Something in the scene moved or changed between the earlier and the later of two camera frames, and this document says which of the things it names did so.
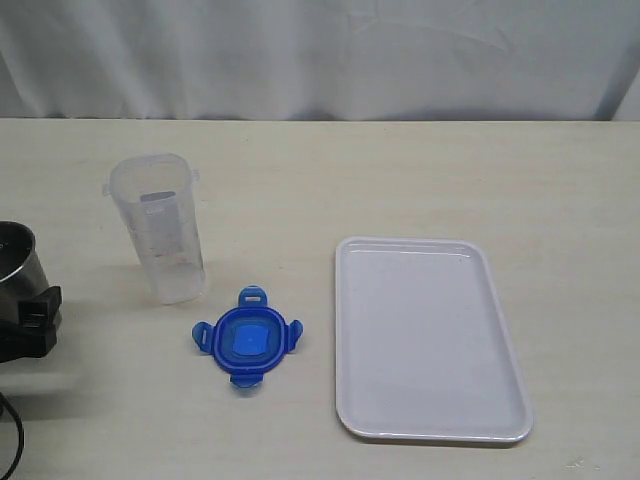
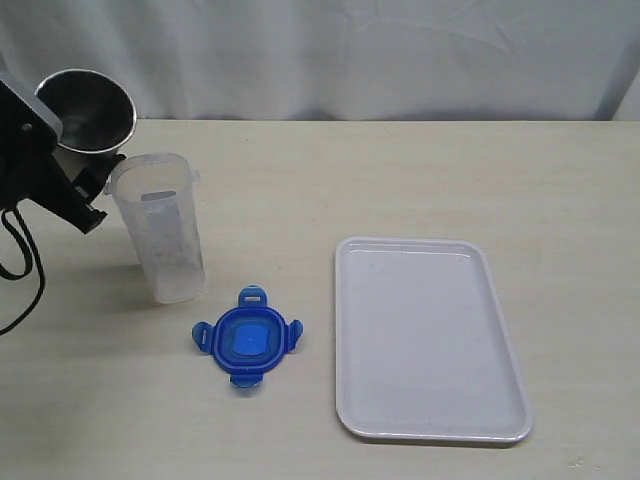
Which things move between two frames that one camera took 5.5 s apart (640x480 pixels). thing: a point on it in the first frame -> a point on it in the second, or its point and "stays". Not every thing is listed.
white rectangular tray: (424, 349) stays
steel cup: (21, 274) -> (97, 116)
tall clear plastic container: (155, 197) stays
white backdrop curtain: (320, 59) stays
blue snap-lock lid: (250, 339) stays
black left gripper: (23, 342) -> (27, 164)
